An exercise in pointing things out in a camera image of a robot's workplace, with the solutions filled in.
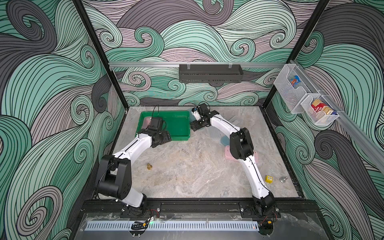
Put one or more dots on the teal smooth pencil case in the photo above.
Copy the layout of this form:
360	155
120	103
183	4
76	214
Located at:
225	141

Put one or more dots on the clear wall bin upper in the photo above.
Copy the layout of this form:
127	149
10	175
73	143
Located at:
292	97

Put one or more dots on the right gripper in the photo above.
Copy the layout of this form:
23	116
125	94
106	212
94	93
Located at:
195	125

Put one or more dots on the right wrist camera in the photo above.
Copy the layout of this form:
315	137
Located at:
196	113

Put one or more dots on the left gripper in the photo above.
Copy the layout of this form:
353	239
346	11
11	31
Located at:
166	138

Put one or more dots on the small silver weight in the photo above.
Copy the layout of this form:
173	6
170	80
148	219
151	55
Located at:
283	179

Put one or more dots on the black wall shelf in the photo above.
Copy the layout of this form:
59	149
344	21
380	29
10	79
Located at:
212	74

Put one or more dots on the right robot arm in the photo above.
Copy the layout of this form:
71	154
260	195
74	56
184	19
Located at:
242	149

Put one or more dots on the white slotted cable duct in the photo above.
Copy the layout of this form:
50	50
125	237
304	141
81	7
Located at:
175	226

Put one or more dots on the clear wall bin lower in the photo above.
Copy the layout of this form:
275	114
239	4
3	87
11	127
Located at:
319	119

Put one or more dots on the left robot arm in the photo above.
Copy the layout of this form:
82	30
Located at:
114	177

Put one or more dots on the opaque pink pencil case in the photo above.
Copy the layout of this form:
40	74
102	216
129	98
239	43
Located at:
228	155

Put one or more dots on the aluminium rail right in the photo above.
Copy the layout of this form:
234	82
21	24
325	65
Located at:
361	139

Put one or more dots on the aluminium rail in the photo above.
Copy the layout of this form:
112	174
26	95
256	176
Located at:
177	64
361	139

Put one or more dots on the red yellow boxes in bin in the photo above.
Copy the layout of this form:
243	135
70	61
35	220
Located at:
320	106

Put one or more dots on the aluminium rail back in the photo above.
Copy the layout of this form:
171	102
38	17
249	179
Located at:
177	64

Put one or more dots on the green storage tray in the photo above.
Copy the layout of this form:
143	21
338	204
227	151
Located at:
177	123

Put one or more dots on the yellow die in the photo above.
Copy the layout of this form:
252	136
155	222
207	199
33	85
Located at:
269	179

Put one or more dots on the translucent pink pencil case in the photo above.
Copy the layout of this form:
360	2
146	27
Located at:
146	122

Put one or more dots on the blue red item in bin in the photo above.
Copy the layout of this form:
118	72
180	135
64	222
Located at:
295	81

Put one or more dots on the clear wall bin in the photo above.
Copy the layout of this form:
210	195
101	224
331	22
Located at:
292	97
319	119

